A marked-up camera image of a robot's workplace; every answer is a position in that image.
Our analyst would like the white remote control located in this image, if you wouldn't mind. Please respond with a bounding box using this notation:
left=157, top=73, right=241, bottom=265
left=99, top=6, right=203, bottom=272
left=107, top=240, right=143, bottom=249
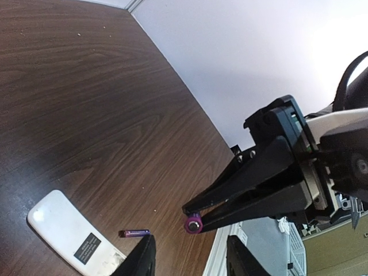
left=27, top=190, right=126, bottom=275

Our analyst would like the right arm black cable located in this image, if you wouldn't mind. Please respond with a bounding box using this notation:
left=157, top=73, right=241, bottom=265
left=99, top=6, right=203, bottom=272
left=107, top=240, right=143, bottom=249
left=333, top=51, right=368, bottom=112

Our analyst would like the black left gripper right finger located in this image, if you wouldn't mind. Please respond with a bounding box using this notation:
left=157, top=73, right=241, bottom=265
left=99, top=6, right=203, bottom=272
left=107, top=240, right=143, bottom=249
left=226, top=235, right=270, bottom=276

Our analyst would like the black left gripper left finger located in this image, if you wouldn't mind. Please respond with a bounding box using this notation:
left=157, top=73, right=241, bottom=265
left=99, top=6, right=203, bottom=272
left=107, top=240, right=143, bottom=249
left=111, top=235, right=156, bottom=276

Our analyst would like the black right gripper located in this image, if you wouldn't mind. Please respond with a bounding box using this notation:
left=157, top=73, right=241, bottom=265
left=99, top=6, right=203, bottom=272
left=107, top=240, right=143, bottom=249
left=182, top=95, right=336, bottom=233

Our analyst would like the purple battery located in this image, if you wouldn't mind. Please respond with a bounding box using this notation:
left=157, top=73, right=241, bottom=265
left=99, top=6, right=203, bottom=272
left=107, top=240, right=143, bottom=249
left=118, top=229, right=151, bottom=238
left=185, top=213, right=203, bottom=234

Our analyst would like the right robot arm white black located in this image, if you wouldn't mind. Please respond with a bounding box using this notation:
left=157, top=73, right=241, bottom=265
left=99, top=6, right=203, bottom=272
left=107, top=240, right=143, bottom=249
left=182, top=53, right=367, bottom=234

